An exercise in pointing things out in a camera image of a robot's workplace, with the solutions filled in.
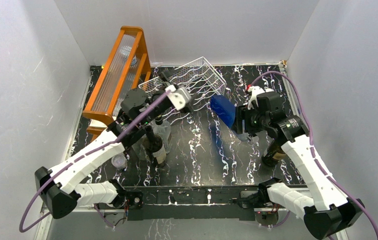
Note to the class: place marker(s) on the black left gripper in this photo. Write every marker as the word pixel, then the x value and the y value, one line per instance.
pixel 165 78

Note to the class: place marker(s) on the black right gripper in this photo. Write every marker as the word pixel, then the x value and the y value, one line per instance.
pixel 243 113

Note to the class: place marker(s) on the clear square whisky bottle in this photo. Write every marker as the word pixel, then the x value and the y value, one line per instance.
pixel 163 129

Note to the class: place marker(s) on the dark green wine bottle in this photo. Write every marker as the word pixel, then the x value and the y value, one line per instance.
pixel 154 147

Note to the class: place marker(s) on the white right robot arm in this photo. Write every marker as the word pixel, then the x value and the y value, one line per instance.
pixel 327 210

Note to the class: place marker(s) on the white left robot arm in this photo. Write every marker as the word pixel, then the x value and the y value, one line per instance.
pixel 61 188

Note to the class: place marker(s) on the olive green wine bottle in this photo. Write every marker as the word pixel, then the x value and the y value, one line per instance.
pixel 273 154

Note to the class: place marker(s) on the orange wooden shelf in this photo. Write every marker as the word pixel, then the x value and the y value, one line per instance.
pixel 128 64

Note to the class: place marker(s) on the clear glass jar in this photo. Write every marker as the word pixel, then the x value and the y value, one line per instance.
pixel 140 152

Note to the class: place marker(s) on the small clear plastic cup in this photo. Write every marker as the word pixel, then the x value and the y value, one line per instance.
pixel 119 161

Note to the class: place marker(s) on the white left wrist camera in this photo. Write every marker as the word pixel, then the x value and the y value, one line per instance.
pixel 180 98

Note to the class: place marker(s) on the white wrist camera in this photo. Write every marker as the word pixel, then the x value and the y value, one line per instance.
pixel 253 92
pixel 180 98

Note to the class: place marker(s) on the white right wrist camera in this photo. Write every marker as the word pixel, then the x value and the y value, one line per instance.
pixel 253 92

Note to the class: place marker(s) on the white wire wine rack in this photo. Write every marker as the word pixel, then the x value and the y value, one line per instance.
pixel 199 77

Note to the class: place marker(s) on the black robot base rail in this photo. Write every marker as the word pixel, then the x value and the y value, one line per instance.
pixel 196 202

